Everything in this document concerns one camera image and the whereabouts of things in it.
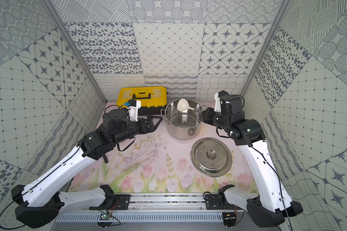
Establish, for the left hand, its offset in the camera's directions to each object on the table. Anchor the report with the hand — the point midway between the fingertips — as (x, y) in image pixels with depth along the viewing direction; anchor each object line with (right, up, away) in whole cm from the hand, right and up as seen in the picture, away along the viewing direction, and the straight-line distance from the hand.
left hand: (156, 115), depth 62 cm
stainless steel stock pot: (+13, -8, +47) cm, 49 cm away
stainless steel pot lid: (+31, -26, +27) cm, 49 cm away
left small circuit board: (-27, -52, +10) cm, 59 cm away
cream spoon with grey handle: (+13, +6, +24) cm, 28 cm away
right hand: (+21, 0, +4) cm, 21 cm away
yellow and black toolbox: (-8, +11, +39) cm, 41 cm away
